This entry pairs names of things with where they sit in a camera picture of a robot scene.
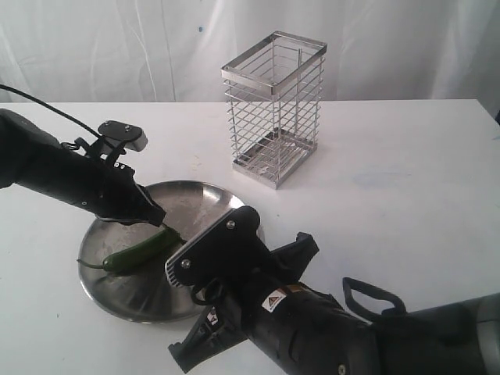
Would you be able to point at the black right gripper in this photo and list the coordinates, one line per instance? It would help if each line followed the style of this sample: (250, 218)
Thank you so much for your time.
(301, 330)

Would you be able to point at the black knife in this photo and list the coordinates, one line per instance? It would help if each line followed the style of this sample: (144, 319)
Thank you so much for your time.
(174, 234)

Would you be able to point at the wire utensil holder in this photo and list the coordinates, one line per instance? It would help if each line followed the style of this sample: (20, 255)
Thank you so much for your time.
(273, 91)

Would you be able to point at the round steel plate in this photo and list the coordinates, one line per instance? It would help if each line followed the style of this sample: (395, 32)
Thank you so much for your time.
(145, 296)

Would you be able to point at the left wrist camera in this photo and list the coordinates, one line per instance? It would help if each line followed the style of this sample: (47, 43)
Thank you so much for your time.
(115, 137)

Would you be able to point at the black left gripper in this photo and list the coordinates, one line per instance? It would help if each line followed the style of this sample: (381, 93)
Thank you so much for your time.
(107, 191)

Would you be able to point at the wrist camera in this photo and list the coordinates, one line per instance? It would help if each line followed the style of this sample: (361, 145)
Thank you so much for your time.
(115, 137)
(230, 247)

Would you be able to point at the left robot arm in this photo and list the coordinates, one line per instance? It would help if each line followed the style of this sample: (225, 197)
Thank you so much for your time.
(28, 153)

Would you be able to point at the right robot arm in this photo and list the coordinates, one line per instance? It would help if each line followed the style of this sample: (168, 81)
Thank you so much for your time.
(458, 338)

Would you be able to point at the green chili pepper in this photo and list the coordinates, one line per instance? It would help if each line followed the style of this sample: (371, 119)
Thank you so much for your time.
(128, 259)

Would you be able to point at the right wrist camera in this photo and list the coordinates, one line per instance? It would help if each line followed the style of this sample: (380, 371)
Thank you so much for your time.
(230, 247)

